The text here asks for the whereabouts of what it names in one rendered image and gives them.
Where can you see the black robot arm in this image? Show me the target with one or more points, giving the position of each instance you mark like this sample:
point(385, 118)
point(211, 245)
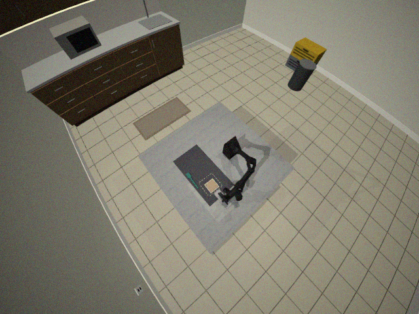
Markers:
point(241, 183)

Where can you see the beige square tile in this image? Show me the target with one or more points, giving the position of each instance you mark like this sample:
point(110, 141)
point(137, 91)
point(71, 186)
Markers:
point(211, 186)

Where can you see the dark grey flat mat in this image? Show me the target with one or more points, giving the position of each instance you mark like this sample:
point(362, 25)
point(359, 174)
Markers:
point(202, 169)

